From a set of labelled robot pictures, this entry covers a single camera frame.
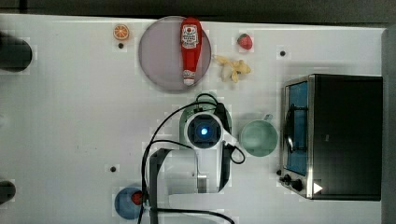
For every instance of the green mug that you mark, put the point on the green mug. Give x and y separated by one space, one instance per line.
259 137

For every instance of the small red toy fruit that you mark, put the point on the small red toy fruit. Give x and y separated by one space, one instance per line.
137 197

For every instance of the black round post upper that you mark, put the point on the black round post upper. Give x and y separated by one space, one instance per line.
15 53

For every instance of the red toy strawberry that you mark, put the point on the red toy strawberry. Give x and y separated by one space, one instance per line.
245 41

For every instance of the black toaster oven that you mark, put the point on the black toaster oven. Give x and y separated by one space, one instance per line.
331 137

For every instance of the red ketchup bottle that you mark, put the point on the red ketchup bottle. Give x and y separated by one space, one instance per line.
191 45

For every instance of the blue bowl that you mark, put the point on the blue bowl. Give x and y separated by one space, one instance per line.
124 206

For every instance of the purple round plate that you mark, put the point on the purple round plate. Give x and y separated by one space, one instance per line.
160 55

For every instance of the black round post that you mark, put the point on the black round post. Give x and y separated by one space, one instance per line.
7 191
15 53

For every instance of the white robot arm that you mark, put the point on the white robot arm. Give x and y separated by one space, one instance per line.
201 165

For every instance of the black round post lower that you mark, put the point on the black round post lower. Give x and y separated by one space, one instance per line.
7 191

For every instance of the orange slice toy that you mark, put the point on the orange slice toy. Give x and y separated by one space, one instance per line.
121 32

